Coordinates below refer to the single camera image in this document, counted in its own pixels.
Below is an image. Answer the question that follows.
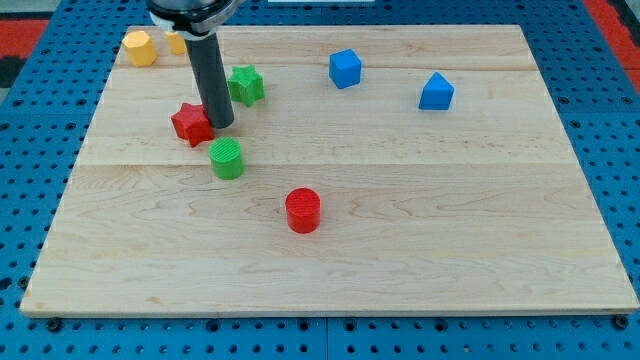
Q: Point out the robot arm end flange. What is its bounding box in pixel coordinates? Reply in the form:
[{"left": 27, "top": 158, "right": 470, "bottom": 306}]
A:
[{"left": 146, "top": 0, "right": 243, "bottom": 40}]

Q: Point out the yellow heart block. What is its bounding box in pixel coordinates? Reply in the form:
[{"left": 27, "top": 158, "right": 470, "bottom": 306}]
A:
[{"left": 165, "top": 32, "right": 187, "bottom": 55}]

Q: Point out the red cylinder block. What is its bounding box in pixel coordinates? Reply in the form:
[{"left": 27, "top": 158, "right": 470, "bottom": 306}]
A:
[{"left": 285, "top": 187, "right": 321, "bottom": 233}]

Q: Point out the light wooden board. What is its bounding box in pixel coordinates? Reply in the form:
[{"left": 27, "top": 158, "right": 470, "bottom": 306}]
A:
[{"left": 21, "top": 25, "right": 639, "bottom": 318}]

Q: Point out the green cylinder block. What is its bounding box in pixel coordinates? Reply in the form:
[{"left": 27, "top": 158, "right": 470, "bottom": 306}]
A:
[{"left": 208, "top": 137, "right": 244, "bottom": 180}]

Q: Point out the blue cube block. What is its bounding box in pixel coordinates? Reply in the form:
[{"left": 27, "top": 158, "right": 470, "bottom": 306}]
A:
[{"left": 329, "top": 49, "right": 362, "bottom": 89}]

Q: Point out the green star block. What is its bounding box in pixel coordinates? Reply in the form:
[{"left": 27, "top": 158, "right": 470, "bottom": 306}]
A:
[{"left": 227, "top": 64, "right": 265, "bottom": 107}]

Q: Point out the red star block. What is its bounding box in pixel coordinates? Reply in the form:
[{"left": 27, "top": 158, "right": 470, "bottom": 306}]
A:
[{"left": 171, "top": 103, "right": 214, "bottom": 147}]

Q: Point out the blue triangular prism block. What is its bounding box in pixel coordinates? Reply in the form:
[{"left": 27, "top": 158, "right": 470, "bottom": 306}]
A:
[{"left": 418, "top": 72, "right": 455, "bottom": 111}]

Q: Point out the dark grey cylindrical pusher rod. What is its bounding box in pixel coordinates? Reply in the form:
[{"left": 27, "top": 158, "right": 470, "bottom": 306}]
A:
[{"left": 186, "top": 33, "right": 234, "bottom": 129}]

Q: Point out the yellow hexagon block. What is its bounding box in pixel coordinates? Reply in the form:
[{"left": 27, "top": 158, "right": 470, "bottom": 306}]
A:
[{"left": 122, "top": 31, "right": 157, "bottom": 67}]

